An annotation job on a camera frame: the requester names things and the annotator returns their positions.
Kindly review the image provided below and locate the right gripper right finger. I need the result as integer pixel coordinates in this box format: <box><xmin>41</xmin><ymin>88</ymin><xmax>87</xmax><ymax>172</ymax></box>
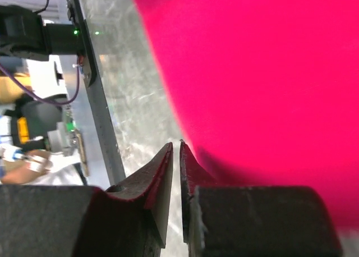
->
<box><xmin>179</xmin><ymin>140</ymin><xmax>217</xmax><ymax>256</ymax></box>

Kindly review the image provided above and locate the yellow black power tool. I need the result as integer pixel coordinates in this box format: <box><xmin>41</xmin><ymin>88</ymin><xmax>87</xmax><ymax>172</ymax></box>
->
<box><xmin>17</xmin><ymin>117</ymin><xmax>30</xmax><ymax>144</ymax></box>

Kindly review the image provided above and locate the pink t shirt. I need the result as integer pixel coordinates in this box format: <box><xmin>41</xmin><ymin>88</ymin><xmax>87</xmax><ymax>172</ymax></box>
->
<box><xmin>134</xmin><ymin>0</ymin><xmax>358</xmax><ymax>229</ymax></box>

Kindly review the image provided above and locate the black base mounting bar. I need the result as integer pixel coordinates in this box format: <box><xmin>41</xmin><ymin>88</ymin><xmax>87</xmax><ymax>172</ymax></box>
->
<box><xmin>71</xmin><ymin>0</ymin><xmax>126</xmax><ymax>189</ymax></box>

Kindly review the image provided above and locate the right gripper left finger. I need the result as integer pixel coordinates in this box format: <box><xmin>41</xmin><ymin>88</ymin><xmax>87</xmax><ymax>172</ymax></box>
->
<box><xmin>72</xmin><ymin>143</ymin><xmax>173</xmax><ymax>256</ymax></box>

